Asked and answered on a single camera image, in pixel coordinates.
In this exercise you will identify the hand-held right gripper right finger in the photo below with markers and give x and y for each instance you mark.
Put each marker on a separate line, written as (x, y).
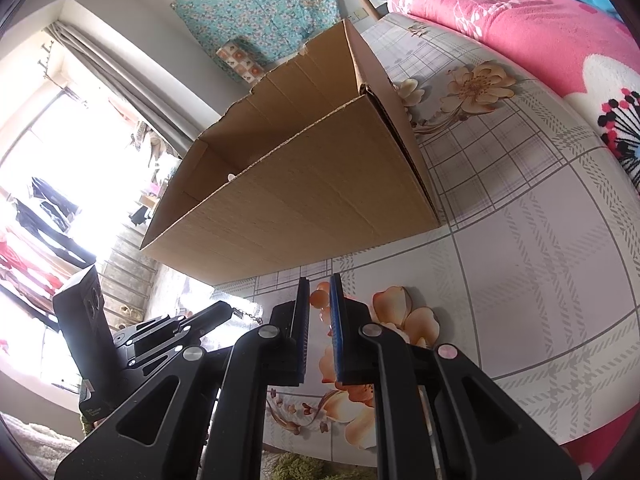
(336, 332)

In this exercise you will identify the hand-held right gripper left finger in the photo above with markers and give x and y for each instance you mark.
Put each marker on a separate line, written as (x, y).
(301, 332)

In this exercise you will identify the brown cardboard box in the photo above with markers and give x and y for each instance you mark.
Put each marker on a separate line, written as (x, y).
(310, 195)

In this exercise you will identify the floral plaid tablecloth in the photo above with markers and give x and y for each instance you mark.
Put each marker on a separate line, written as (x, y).
(525, 260)

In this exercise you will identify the checkered patterned bag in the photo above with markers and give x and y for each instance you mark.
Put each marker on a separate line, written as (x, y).
(240, 60)

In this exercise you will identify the dark hanging clothes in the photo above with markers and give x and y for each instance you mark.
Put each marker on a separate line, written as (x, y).
(50, 205)

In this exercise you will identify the grey curtain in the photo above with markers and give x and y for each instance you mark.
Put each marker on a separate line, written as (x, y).
(130, 85)

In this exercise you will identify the white wall socket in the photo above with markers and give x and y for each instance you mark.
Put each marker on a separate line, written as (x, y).
(357, 15)

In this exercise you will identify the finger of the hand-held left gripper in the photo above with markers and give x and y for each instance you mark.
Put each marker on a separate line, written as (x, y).
(210, 315)

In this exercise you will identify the teal floral hanging cloth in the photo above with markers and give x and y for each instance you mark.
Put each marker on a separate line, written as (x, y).
(250, 5)

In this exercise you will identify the pink floral blanket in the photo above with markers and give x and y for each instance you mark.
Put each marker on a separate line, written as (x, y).
(525, 35)

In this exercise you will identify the green white fluffy blanket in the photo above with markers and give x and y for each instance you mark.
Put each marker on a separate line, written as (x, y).
(300, 467)

